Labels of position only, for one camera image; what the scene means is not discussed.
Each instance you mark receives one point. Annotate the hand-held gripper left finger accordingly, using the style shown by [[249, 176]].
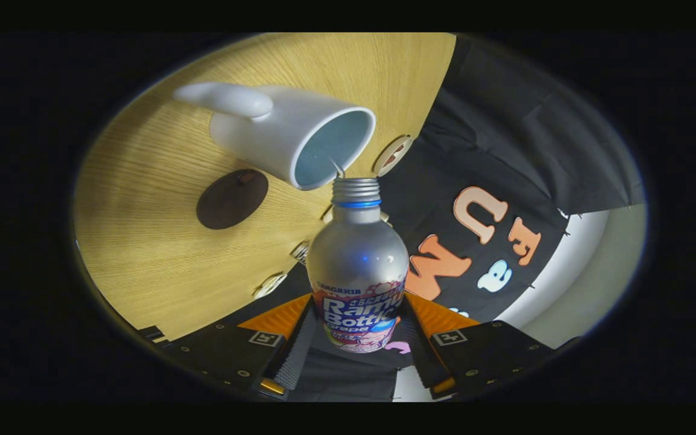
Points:
[[299, 347]]

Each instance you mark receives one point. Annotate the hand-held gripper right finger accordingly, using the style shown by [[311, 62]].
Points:
[[420, 347]]

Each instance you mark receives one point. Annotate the silver juice bottle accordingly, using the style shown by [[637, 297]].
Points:
[[357, 254]]

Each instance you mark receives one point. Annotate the dark brown round coaster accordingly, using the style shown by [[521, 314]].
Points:
[[230, 199]]

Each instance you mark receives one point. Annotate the white cup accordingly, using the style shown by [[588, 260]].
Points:
[[263, 133]]

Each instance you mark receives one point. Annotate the white sectioned dish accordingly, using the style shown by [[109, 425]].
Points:
[[269, 286]]

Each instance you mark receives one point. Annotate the white toaster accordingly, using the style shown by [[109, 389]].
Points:
[[327, 213]]

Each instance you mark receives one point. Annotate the white round plate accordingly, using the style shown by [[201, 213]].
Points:
[[384, 170]]

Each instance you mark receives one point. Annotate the red-brown food piece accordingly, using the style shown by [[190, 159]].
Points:
[[399, 151], [389, 162]]

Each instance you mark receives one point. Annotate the wooden table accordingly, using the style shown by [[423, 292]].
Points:
[[142, 241]]

